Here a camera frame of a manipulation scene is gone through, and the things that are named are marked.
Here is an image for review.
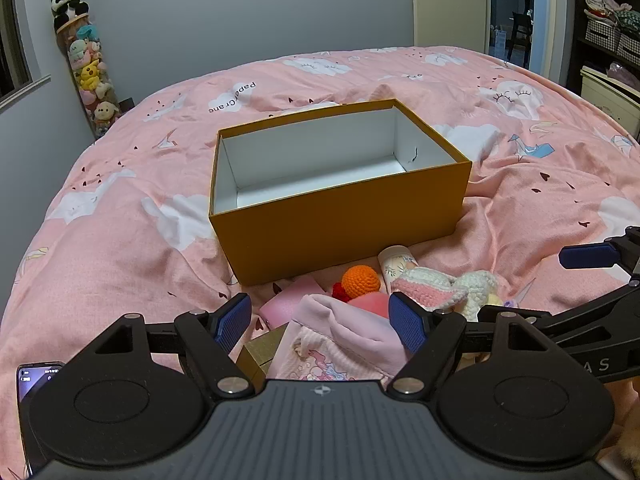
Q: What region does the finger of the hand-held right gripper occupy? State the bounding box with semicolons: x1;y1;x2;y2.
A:
558;226;640;286
477;280;640;337

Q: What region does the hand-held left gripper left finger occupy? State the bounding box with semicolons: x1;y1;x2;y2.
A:
89;292;256;397

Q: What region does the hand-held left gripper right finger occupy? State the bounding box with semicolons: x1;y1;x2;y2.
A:
386;291;555;401

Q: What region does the pink fluffy pompom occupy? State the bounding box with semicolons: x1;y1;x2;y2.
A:
349;291;392;319

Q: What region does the small gold box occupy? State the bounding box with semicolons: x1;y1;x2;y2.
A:
236;324;289;394

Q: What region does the pink white crochet toy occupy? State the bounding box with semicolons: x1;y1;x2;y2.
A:
390;267;501;322

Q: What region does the pink drawstring pouch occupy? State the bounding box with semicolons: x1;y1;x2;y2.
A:
267;294;413;391

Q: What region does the orange cardboard box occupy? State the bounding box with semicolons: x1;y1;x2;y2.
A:
208;99;472;287

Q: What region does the floral hand cream tube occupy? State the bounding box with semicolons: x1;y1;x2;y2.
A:
377;245;421;293

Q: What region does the pink snap card holder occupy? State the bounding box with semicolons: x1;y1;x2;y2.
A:
258;278;326;334

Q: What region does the orange crochet ball red flower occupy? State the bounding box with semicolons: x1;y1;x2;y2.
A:
332;266;383;304

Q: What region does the tan furry object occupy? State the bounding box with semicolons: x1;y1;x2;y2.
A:
612;375;640;467

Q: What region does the pink printed blanket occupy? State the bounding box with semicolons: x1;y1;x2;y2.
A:
0;46;640;480

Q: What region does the white storage box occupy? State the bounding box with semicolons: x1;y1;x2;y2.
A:
580;65;640;139

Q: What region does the smartphone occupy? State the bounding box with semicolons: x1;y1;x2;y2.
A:
16;361;68;478

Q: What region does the checked storage basket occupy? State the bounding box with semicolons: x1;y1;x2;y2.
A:
617;30;640;67
585;19;622;52

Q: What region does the dark chair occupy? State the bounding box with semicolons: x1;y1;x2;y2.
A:
506;10;534;63

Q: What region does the dark shelving unit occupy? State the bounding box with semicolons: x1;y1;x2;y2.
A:
567;0;640;142

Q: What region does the folded clothes pile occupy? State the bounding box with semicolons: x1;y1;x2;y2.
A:
585;0;640;28

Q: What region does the clear column of plush toys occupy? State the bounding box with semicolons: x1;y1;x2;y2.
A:
56;15;124;140

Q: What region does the white door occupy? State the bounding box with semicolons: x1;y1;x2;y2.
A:
411;0;491;56

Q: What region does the panda plush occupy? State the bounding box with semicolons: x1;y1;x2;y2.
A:
50;0;90;29

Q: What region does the window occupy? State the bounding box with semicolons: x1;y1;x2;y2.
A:
0;0;52;113

